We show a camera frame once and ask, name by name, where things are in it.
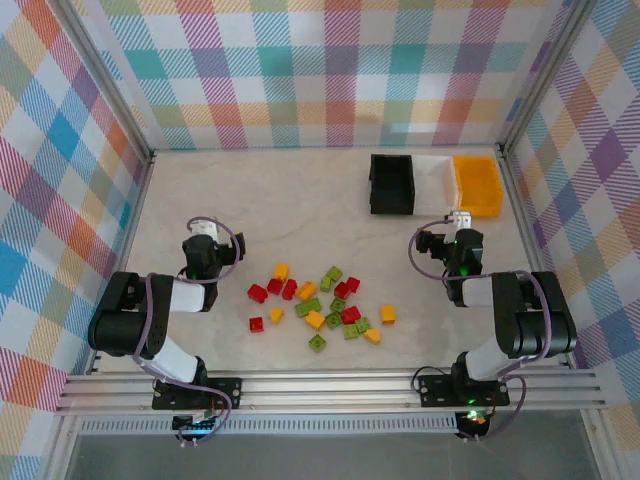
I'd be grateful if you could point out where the long green lego brick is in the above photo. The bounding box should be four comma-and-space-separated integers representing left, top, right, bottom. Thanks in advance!
294, 298, 324, 319

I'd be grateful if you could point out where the wide aluminium mounting rail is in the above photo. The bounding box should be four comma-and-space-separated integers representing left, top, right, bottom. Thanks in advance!
53, 368, 609, 416

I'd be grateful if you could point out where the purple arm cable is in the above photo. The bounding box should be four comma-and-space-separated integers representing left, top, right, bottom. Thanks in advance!
132, 215, 240, 449
408, 219, 555, 444

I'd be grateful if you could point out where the black plastic bin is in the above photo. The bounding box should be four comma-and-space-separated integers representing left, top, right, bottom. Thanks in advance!
368, 153, 417, 216

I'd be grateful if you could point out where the grey slotted cable duct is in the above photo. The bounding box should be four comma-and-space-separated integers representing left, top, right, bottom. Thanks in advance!
78, 417, 462, 435

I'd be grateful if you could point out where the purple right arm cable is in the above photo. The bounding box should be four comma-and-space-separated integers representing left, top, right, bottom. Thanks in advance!
408, 219, 555, 444

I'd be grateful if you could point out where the aluminium table side rail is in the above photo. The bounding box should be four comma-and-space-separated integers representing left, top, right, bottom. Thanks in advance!
83, 149, 157, 376
497, 144, 574, 371

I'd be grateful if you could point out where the aluminium frame post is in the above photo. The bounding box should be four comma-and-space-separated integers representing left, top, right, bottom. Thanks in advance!
497, 0, 599, 154
47, 0, 156, 164

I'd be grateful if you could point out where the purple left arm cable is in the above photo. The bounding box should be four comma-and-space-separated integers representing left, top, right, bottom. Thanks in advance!
132, 215, 240, 449

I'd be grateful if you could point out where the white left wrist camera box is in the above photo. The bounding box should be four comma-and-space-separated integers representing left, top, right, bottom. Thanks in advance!
187, 219, 221, 241

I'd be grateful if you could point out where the white plastic bin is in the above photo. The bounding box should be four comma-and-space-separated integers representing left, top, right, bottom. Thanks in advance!
410, 154, 461, 217

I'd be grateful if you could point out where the orange plastic bin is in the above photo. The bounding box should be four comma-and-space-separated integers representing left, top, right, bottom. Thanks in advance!
452, 155, 504, 220

